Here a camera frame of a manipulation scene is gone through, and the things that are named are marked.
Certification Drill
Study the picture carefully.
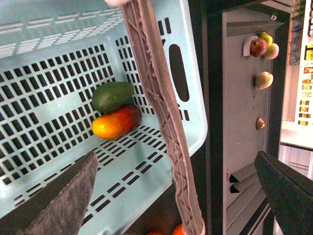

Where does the orange tangerine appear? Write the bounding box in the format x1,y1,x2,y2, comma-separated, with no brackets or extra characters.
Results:
172,223,187,235

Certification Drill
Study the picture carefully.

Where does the light teal plastic basket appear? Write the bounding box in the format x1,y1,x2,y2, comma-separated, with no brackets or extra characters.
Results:
0,0,207,235

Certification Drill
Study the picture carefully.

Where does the red yellow mango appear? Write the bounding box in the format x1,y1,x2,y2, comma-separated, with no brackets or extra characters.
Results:
92,104,142,140

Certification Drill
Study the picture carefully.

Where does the brown basket handle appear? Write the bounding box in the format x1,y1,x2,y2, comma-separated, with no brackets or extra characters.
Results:
121,0,205,235

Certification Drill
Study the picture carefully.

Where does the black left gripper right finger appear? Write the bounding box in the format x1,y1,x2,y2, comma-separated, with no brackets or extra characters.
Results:
255,151,313,235

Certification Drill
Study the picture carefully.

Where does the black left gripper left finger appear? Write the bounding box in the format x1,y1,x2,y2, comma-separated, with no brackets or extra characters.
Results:
0,151,98,235

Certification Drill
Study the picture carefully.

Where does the green avocado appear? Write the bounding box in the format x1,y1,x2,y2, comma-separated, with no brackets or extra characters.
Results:
92,82,134,113

